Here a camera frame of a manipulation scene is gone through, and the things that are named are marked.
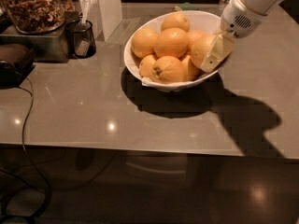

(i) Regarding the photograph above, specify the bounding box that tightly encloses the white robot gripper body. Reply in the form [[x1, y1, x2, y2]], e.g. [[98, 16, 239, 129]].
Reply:
[[221, 0, 266, 38]]

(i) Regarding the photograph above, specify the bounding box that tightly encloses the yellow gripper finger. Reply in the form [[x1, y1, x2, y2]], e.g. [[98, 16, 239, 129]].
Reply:
[[200, 32, 235, 73]]

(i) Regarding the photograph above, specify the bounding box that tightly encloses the large orange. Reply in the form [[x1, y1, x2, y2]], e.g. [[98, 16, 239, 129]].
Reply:
[[190, 35, 215, 68]]

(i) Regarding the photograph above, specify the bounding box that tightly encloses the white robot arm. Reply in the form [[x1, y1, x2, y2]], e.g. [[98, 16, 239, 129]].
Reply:
[[200, 0, 284, 72]]

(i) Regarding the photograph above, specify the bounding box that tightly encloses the white ceramic bowl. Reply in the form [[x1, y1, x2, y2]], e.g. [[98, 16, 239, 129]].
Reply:
[[123, 10, 228, 92]]

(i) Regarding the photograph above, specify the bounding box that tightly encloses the hidden back right orange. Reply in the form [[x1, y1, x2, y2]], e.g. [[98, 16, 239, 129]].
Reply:
[[187, 30, 206, 50]]

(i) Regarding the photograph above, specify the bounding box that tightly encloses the partly hidden lower orange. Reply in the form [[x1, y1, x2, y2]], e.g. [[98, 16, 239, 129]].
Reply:
[[180, 55, 200, 81]]

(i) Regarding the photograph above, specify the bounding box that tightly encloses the centre top orange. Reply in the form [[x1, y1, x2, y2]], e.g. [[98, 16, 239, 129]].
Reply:
[[154, 28, 190, 58]]

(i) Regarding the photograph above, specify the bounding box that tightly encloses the green cloth behind bowl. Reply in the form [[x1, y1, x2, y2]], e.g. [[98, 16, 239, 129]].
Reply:
[[175, 2, 196, 11]]

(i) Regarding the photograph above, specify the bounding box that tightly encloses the top back orange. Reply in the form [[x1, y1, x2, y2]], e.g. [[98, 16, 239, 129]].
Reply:
[[161, 13, 190, 32]]

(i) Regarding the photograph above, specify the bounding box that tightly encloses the small lower left orange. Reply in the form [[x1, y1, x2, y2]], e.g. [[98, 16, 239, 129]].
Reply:
[[139, 54, 157, 78]]

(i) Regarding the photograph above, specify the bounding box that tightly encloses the front orange with stem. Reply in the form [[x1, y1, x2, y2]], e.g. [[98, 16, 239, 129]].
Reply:
[[152, 56, 186, 84]]

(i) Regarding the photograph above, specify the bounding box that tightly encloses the white box column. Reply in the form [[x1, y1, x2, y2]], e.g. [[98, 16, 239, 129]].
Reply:
[[88, 0, 122, 41]]

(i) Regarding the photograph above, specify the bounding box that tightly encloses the dark glass cup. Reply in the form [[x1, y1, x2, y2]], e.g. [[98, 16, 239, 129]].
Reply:
[[65, 21, 96, 59]]

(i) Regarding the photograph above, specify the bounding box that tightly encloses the white spoon in cup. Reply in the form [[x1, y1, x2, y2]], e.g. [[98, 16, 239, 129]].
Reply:
[[81, 0, 91, 24]]

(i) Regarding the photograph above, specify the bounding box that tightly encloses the metal tray box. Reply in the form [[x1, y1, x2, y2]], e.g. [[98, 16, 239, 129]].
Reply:
[[0, 25, 69, 63]]

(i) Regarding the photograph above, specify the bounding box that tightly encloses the glass jar of nuts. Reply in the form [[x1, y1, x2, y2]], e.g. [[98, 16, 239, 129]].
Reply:
[[0, 0, 64, 35]]

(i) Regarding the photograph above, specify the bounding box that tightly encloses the black appliance at left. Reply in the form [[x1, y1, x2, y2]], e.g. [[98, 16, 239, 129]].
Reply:
[[0, 44, 36, 88]]

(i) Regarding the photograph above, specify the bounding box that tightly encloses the black power cable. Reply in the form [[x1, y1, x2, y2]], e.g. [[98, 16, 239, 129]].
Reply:
[[0, 77, 52, 224]]

